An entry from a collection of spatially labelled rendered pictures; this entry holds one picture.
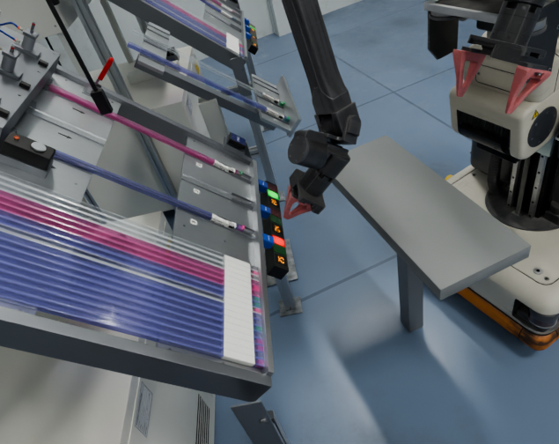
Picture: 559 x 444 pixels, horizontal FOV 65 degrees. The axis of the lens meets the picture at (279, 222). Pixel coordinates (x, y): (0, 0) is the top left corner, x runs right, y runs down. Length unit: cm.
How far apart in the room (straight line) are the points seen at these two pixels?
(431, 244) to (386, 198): 21
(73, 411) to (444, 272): 84
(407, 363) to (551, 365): 43
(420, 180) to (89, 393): 98
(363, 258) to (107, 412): 122
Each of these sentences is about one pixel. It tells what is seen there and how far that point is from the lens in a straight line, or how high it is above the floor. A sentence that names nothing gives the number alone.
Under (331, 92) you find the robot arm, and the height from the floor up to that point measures 101.
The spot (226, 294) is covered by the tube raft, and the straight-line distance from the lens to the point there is 85.
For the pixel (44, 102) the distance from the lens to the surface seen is 110.
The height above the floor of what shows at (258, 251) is 73.
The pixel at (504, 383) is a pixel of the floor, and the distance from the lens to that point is 161.
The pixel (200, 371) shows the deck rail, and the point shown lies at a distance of 74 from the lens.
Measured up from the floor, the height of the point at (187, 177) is 85.
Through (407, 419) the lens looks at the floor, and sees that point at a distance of 153.
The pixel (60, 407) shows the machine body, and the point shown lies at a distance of 110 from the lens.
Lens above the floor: 141
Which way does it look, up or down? 41 degrees down
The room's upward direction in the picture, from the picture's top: 16 degrees counter-clockwise
